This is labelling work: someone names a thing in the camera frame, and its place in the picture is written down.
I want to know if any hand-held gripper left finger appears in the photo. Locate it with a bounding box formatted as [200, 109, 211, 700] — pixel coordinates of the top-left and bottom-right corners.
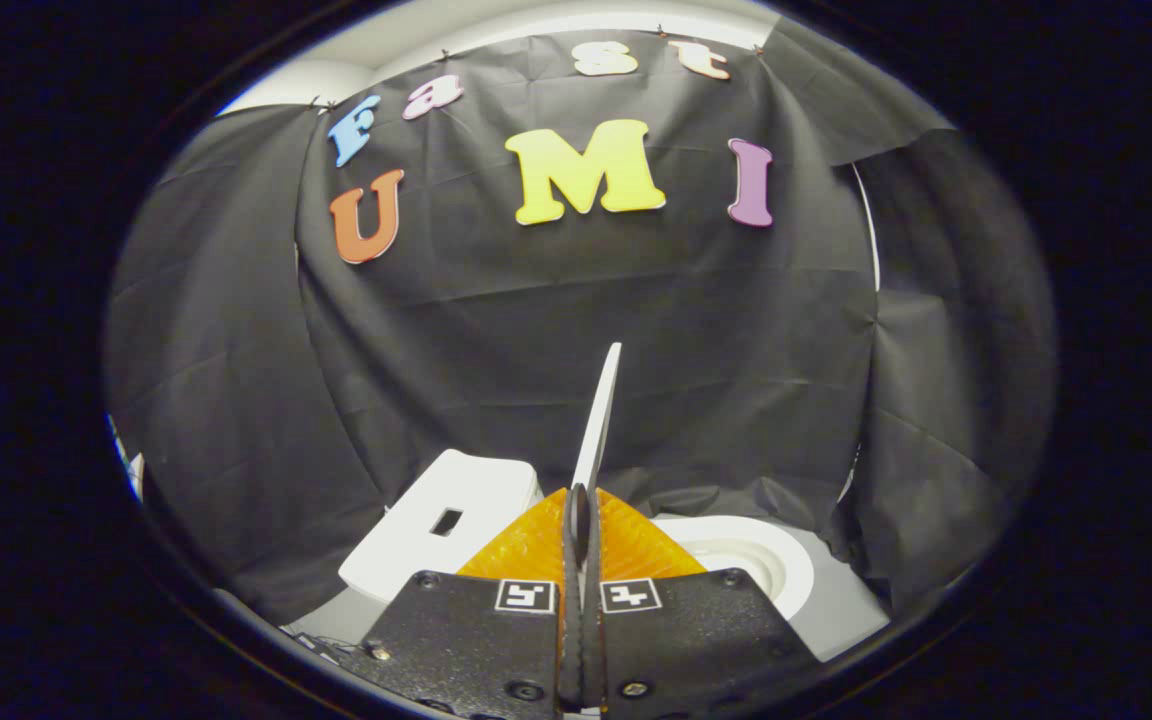
[361, 485, 587, 716]

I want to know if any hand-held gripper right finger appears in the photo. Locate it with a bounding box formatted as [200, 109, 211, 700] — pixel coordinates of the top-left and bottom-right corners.
[581, 487, 822, 716]

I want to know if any white toilet lid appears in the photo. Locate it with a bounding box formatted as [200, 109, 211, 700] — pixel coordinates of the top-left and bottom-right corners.
[571, 342, 624, 501]

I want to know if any white ceramic toilet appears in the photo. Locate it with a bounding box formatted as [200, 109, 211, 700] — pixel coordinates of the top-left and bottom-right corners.
[338, 449, 817, 621]

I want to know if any black backdrop cloth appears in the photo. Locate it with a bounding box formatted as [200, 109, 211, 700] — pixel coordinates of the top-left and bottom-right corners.
[101, 20, 1057, 626]

